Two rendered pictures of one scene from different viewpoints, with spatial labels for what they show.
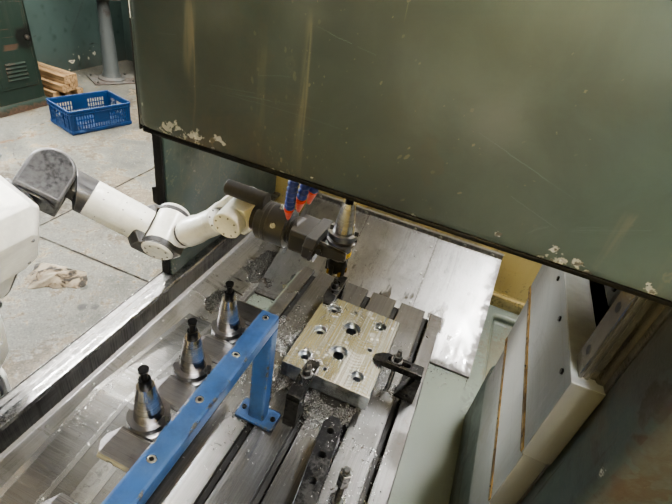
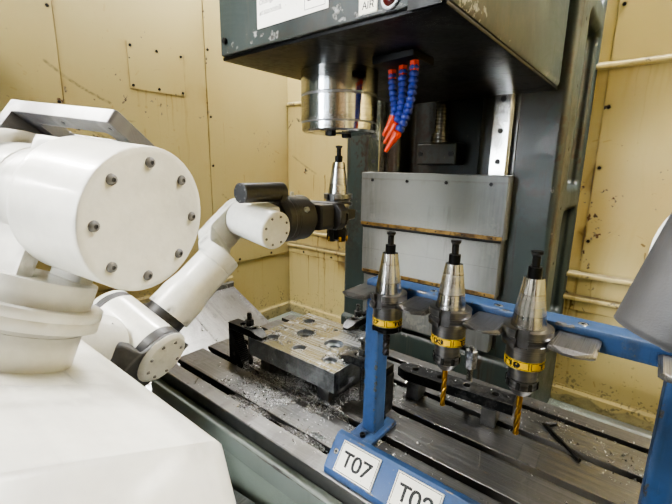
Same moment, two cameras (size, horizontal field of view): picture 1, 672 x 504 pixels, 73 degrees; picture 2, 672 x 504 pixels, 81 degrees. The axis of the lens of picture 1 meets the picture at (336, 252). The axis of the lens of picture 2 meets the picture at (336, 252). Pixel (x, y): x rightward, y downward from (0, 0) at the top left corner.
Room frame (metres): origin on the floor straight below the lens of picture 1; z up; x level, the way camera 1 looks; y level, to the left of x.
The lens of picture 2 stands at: (0.44, 0.80, 1.43)
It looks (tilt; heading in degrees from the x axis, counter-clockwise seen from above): 12 degrees down; 294
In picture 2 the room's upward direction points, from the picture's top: 1 degrees clockwise
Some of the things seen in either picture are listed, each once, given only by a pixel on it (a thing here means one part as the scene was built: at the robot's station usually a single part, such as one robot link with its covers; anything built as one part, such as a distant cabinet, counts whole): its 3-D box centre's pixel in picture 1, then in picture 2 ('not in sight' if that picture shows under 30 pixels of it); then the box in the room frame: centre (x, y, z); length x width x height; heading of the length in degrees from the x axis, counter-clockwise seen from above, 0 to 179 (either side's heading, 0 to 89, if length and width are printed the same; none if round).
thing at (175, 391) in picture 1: (172, 392); (486, 323); (0.45, 0.22, 1.21); 0.07 x 0.05 x 0.01; 75
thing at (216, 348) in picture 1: (211, 347); (417, 306); (0.56, 0.19, 1.21); 0.07 x 0.05 x 0.01; 75
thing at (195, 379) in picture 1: (192, 368); (449, 314); (0.51, 0.21, 1.21); 0.06 x 0.06 x 0.03
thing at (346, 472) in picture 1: (341, 486); (469, 372); (0.49, -0.10, 0.96); 0.03 x 0.03 x 0.13
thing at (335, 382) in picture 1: (344, 346); (319, 346); (0.86, -0.07, 0.97); 0.29 x 0.23 x 0.05; 165
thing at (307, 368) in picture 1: (303, 385); (365, 371); (0.70, 0.01, 0.97); 0.13 x 0.03 x 0.15; 165
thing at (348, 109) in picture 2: not in sight; (339, 103); (0.79, -0.01, 1.56); 0.16 x 0.16 x 0.12
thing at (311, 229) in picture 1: (298, 230); (307, 215); (0.81, 0.09, 1.33); 0.13 x 0.12 x 0.10; 165
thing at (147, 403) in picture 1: (147, 399); (531, 301); (0.40, 0.23, 1.26); 0.04 x 0.04 x 0.07
